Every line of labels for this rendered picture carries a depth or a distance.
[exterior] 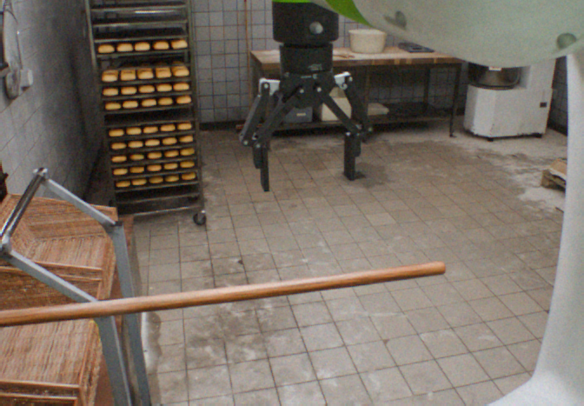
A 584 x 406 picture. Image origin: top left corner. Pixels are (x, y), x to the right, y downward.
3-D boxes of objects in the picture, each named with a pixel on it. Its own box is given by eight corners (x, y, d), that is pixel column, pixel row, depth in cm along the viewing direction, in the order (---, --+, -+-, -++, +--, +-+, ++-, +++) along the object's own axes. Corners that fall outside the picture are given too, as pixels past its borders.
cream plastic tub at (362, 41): (355, 55, 540) (355, 34, 532) (342, 49, 578) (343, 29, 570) (393, 54, 549) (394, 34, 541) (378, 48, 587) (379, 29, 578)
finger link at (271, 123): (308, 90, 73) (301, 84, 72) (260, 152, 75) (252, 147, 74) (301, 85, 76) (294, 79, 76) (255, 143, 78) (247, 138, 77)
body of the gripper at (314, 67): (282, 48, 68) (284, 116, 71) (343, 44, 69) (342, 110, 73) (270, 40, 74) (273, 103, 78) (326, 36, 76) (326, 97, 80)
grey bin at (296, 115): (282, 123, 540) (281, 101, 531) (273, 111, 585) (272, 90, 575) (315, 122, 547) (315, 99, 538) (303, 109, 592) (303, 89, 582)
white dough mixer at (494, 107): (475, 145, 551) (492, 19, 498) (449, 129, 603) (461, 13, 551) (547, 140, 569) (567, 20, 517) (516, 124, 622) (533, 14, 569)
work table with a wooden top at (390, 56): (263, 150, 531) (262, 63, 496) (252, 129, 603) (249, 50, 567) (457, 136, 576) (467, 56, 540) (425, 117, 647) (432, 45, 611)
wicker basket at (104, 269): (-17, 316, 188) (-37, 254, 177) (19, 244, 239) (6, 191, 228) (110, 303, 198) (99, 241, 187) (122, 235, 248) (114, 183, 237)
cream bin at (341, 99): (321, 121, 548) (321, 99, 539) (308, 109, 593) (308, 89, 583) (353, 119, 556) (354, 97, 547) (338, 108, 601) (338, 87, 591)
